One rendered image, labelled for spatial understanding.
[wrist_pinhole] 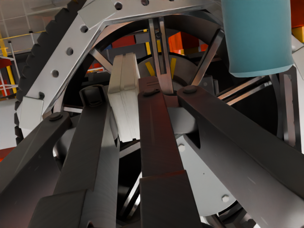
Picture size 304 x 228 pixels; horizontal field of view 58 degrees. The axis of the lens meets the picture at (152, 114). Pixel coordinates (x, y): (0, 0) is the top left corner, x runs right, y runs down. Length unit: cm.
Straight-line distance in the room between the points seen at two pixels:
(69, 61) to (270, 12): 31
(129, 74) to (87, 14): 34
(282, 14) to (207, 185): 24
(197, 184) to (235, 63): 18
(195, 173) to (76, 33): 29
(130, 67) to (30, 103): 36
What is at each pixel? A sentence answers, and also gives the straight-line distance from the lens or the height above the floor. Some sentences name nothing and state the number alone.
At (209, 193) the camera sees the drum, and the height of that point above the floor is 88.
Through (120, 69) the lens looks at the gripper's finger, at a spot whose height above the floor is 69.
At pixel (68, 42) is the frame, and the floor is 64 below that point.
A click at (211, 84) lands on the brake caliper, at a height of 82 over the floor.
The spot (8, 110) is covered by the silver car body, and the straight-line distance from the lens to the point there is 91.
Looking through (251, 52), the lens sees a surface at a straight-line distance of 40.
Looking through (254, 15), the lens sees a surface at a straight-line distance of 39.
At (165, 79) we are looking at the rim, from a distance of 59.
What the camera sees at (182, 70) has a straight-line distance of 96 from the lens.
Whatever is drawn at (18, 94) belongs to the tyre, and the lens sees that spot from 60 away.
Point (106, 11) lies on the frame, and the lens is 48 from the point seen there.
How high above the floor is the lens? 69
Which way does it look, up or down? 12 degrees up
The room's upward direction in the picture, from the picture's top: 170 degrees clockwise
